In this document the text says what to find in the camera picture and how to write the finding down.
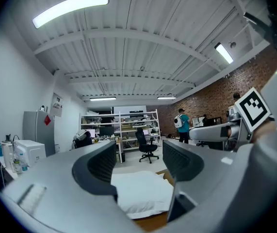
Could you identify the red diamond sticker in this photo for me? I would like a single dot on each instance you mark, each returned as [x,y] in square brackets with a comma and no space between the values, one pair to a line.
[47,120]

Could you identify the black computer monitor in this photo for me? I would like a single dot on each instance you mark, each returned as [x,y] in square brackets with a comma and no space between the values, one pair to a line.
[106,131]

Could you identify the clear plastic bottle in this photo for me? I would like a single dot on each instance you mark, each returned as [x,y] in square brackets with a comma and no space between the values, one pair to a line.
[17,165]

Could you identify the white wall poster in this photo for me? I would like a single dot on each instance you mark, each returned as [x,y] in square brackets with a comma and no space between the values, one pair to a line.
[56,105]

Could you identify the chair with draped jacket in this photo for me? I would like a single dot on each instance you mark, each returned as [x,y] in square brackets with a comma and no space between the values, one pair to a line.
[83,138]

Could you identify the white metal shelf rack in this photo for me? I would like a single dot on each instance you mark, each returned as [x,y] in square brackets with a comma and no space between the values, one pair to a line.
[120,130]

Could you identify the white pillowcase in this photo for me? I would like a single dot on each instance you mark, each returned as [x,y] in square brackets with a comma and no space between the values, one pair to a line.
[140,190]

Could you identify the black office chair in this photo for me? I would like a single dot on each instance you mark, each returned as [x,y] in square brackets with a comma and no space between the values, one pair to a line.
[146,144]

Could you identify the grey refrigerator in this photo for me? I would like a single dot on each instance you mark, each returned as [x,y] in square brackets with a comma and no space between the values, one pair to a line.
[37,132]

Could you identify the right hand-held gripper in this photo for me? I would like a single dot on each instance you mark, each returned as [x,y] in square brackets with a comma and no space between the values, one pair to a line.
[252,108]

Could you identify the white box appliance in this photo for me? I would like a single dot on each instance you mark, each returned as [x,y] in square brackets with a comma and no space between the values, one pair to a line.
[30,152]

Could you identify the black frame machine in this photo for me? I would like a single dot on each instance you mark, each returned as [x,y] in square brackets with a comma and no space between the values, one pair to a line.
[206,121]

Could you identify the long ceiling light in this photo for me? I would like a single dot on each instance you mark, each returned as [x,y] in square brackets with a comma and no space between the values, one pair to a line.
[102,98]
[166,97]
[70,7]
[224,53]

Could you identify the person's right forearm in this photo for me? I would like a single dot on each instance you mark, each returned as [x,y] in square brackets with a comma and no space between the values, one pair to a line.
[264,130]

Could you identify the ceiling security camera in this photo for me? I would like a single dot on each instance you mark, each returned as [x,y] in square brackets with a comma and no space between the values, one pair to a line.
[233,44]

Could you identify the white water kettle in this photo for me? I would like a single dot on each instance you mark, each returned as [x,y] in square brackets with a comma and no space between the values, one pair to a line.
[6,155]

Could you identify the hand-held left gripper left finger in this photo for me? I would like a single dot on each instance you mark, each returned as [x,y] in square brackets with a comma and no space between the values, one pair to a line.
[55,190]

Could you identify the black waste bin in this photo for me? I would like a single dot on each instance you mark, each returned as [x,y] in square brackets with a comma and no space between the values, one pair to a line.
[123,157]

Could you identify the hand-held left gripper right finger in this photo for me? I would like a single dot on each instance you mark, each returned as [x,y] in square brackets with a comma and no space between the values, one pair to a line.
[213,178]

